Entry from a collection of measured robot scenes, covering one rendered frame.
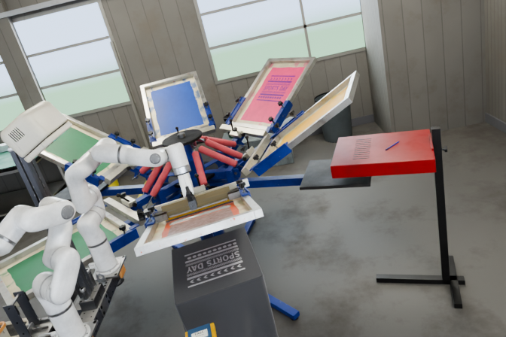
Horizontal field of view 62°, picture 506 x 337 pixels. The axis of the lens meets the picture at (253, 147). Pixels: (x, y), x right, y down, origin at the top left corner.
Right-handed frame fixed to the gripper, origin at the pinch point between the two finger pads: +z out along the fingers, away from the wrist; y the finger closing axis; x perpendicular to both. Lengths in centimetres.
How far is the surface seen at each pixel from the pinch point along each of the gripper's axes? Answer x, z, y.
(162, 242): -17.6, 10.9, 1.6
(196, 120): 14, -41, -210
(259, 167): 43, 3, -80
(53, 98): -165, -135, -436
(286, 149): 61, -4, -67
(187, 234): -6.4, 11.0, 1.6
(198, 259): -9, 36, -42
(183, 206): -9, 8, -57
